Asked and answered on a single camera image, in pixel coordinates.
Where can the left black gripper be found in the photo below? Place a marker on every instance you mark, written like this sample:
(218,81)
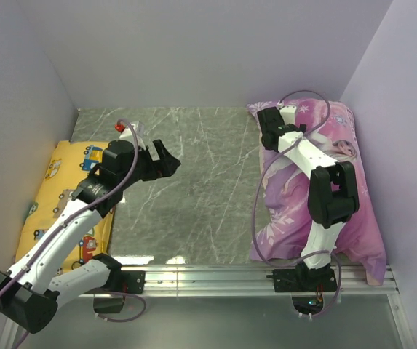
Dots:
(165,166)

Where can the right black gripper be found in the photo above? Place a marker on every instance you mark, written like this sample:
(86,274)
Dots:
(303,129)

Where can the purple princess print pillowcase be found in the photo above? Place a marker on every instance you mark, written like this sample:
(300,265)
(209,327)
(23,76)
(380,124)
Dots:
(286,192)

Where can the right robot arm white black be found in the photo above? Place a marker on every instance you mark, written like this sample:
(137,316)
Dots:
(333,195)

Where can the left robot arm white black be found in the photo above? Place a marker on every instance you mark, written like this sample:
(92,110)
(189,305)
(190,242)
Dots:
(32,291)

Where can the yellow car print pillow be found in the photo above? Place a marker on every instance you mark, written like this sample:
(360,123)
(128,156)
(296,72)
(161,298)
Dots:
(69,164)

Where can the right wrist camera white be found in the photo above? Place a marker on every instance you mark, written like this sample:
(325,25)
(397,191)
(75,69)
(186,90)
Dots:
(287,112)

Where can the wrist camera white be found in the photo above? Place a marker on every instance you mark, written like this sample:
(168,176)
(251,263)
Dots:
(287,112)
(135,137)

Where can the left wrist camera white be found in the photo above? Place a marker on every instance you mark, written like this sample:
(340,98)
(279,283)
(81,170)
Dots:
(135,137)

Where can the aluminium mounting rail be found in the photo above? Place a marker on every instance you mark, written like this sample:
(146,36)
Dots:
(240,281)

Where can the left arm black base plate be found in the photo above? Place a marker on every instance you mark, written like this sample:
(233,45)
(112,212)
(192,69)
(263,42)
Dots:
(129,281)

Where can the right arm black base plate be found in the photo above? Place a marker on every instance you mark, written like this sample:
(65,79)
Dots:
(304,280)

